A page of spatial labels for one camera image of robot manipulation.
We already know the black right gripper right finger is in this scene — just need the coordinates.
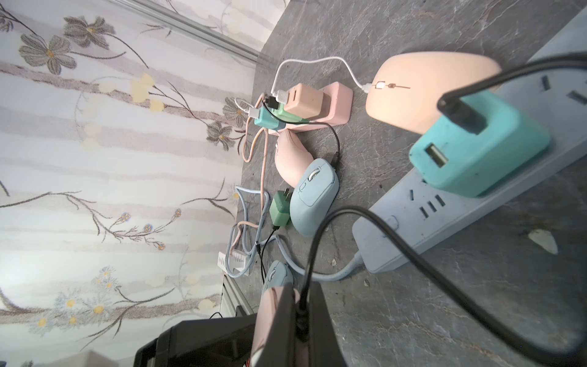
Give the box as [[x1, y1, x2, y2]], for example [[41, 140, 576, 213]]
[[308, 282, 346, 367]]

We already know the pink power strip cable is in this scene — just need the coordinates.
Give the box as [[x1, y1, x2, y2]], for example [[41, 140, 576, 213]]
[[228, 93, 271, 262]]

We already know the blue mouse front left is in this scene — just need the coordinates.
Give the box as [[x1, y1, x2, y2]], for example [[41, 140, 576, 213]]
[[262, 260, 294, 292]]

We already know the blue power strip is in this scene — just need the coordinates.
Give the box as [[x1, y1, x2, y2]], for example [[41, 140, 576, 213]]
[[352, 17, 587, 275]]

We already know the white power strip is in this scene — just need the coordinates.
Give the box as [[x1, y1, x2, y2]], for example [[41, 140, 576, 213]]
[[217, 250, 250, 275]]

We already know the blue mouse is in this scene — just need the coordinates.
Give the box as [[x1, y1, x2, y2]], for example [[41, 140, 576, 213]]
[[262, 260, 294, 292], [290, 158, 339, 238]]

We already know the teal USB charger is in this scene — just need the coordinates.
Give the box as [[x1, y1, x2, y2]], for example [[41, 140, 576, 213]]
[[255, 107, 286, 131]]

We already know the pink mouse back right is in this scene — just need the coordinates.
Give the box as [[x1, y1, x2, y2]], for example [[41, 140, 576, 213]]
[[365, 51, 502, 135]]

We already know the pink mouse front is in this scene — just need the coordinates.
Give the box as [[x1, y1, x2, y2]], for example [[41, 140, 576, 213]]
[[249, 287, 284, 366]]

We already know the pink mouse near strip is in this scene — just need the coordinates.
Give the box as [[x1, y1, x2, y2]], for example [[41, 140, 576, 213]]
[[275, 130, 314, 187]]

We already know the blue mouse middle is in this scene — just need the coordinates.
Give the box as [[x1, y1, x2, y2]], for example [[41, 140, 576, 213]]
[[290, 158, 339, 238]]

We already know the black USB cable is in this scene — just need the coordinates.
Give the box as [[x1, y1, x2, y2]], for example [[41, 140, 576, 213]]
[[297, 52, 587, 367]]

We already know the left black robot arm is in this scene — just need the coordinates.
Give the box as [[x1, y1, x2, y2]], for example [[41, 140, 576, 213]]
[[133, 314, 256, 366]]

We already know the blue power strip cable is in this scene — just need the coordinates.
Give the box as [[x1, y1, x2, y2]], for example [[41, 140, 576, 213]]
[[224, 187, 365, 282]]

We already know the white USB cable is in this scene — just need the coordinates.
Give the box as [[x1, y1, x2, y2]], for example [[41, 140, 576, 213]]
[[270, 56, 375, 104]]

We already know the pink power strip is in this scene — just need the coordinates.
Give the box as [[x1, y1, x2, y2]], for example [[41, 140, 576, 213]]
[[269, 82, 353, 135]]

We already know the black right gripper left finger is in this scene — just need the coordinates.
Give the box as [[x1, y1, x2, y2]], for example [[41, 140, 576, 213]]
[[257, 284, 296, 366]]

